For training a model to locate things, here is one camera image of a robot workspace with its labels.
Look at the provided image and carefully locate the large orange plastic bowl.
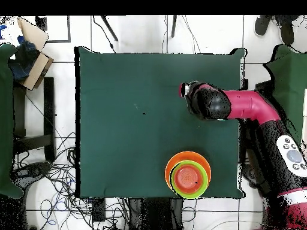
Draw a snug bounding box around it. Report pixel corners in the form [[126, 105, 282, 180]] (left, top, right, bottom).
[[164, 150, 212, 197]]

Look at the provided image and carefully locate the small orange-red plastic bowl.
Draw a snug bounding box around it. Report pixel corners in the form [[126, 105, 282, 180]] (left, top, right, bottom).
[[174, 164, 203, 194]]

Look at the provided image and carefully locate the green plastic bowl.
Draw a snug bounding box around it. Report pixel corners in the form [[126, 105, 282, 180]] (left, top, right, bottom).
[[170, 159, 209, 199]]

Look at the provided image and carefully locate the white box stack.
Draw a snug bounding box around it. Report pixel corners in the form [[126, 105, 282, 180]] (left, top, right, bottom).
[[302, 88, 307, 147]]

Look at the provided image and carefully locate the dark green tablecloth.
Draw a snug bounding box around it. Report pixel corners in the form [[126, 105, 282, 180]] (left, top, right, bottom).
[[74, 46, 248, 200]]

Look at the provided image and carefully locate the black tripod leg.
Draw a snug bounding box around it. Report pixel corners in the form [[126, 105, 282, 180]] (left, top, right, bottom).
[[100, 15, 119, 42], [170, 15, 179, 38]]

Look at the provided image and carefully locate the black stool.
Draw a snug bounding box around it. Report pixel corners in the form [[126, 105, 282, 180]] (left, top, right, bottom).
[[13, 76, 57, 164]]

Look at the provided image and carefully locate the cardboard box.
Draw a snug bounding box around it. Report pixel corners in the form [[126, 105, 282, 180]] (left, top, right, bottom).
[[16, 17, 55, 92]]

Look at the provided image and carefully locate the green cloth covered side table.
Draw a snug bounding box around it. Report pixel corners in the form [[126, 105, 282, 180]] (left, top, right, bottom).
[[262, 44, 307, 147], [0, 43, 25, 199]]

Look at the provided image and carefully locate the dark blue cloth bag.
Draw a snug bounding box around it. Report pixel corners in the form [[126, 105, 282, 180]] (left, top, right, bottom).
[[8, 35, 41, 82]]

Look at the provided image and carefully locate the person's foot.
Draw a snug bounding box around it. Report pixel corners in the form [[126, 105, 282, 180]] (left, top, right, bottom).
[[275, 15, 301, 46], [254, 15, 273, 37]]

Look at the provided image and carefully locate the tangle of floor cables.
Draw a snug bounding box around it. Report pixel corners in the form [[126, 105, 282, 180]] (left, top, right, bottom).
[[11, 131, 142, 230]]

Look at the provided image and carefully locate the black floor frame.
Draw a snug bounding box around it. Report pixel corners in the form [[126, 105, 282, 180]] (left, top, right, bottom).
[[35, 15, 71, 44]]

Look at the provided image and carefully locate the black pedestal foot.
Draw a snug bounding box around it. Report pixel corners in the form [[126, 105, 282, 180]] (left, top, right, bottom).
[[11, 161, 52, 183]]

